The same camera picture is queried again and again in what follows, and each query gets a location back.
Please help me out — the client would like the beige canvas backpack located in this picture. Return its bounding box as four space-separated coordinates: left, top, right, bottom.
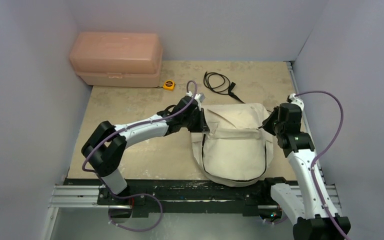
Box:
191 103 274 187

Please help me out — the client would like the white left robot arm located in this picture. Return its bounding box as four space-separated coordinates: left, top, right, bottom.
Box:
81 92 274 205

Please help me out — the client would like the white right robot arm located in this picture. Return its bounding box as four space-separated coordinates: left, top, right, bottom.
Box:
260 103 351 240

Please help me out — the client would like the yellow tape measure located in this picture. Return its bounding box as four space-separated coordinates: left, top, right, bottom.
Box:
162 79 176 91

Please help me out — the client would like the pink plastic storage box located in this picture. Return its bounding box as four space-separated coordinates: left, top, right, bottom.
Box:
69 31 163 88

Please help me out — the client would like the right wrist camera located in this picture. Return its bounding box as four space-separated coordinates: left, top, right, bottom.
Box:
287 93 305 112

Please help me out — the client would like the black coiled cable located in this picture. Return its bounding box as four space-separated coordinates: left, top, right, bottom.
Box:
203 71 237 96

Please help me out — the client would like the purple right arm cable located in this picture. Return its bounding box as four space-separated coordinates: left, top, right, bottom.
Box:
261 91 352 240

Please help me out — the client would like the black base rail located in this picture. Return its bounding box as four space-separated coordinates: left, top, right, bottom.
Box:
49 178 340 220

